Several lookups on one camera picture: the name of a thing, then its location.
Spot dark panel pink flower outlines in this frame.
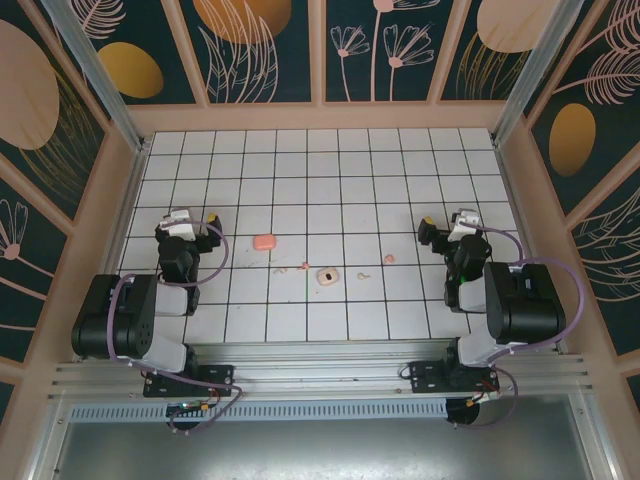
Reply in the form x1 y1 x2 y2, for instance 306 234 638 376
324 0 464 104

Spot dark panel pink leaf outlines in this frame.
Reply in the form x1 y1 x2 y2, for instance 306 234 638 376
569 164 640 354

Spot dark panel single pink flower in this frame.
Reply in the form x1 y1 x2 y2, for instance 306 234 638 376
0 154 71 359

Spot small green circuit board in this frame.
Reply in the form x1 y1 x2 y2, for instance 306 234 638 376
167 399 221 417

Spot dark panel orange oval feathers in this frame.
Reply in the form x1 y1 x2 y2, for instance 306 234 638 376
528 0 640 217

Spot dark panel yellow oval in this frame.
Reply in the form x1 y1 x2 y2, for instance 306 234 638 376
52 0 199 106

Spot dark panel orange circle leaves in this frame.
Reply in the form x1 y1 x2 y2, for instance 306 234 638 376
177 0 321 106

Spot dark panel large peach oval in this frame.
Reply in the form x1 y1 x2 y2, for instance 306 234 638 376
0 4 111 221

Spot grey metal sheet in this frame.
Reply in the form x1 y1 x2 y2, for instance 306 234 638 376
29 417 614 480

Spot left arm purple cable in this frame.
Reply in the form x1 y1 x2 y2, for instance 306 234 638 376
108 222 245 435

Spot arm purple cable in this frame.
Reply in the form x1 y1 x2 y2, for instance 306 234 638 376
108 222 245 435
452 224 586 430

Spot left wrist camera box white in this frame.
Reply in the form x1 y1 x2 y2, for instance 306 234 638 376
160 208 195 240

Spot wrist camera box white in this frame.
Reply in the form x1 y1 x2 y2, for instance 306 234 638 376
160 208 195 240
448 209 480 245

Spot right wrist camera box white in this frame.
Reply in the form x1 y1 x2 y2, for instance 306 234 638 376
448 209 480 245

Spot aluminium table edge rail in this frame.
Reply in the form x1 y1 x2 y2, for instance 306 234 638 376
74 142 151 364
492 142 571 356

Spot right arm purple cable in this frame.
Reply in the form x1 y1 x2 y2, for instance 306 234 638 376
452 224 586 430

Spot small white wire connector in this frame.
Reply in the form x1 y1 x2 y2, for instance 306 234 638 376
467 387 501 407

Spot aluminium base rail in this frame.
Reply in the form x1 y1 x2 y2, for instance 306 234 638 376
47 341 599 404

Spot aluminium corner post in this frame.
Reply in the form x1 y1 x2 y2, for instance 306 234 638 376
39 0 154 154
490 0 584 147

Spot grey slotted cable duct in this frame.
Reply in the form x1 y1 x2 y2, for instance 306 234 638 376
67 399 449 421

